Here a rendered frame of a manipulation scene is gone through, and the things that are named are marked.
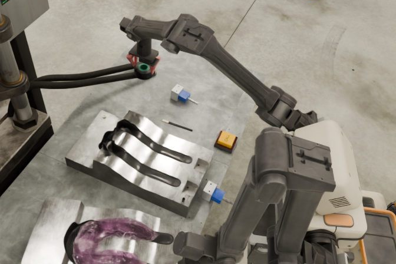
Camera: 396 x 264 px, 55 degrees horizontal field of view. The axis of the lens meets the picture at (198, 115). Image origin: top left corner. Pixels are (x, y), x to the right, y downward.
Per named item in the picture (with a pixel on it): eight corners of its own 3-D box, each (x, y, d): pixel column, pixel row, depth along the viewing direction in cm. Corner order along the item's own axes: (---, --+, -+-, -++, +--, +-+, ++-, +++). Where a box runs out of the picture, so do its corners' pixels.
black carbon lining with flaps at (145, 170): (193, 159, 148) (196, 145, 141) (176, 194, 138) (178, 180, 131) (114, 126, 153) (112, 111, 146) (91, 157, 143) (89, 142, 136)
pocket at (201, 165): (207, 167, 148) (209, 162, 146) (203, 178, 145) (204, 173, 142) (197, 162, 149) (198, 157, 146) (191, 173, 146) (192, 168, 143)
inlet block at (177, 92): (200, 104, 176) (201, 96, 172) (194, 111, 173) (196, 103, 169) (175, 91, 179) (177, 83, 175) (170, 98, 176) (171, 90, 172)
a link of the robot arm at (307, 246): (317, 269, 90) (314, 246, 93) (291, 255, 85) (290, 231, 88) (284, 276, 95) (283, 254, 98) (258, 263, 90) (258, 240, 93)
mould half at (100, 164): (210, 163, 156) (216, 144, 146) (185, 218, 140) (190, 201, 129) (102, 118, 163) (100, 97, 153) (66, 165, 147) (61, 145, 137)
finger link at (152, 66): (145, 64, 161) (145, 47, 154) (161, 70, 160) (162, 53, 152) (138, 74, 157) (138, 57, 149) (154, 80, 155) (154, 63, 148)
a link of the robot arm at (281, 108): (294, 131, 118) (303, 117, 119) (274, 115, 113) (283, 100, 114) (276, 124, 126) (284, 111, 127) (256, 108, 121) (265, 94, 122)
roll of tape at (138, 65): (156, 70, 162) (157, 64, 159) (148, 82, 157) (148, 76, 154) (139, 63, 163) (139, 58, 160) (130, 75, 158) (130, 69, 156)
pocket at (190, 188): (197, 190, 142) (198, 185, 139) (191, 201, 138) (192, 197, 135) (186, 185, 142) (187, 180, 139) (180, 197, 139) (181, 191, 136)
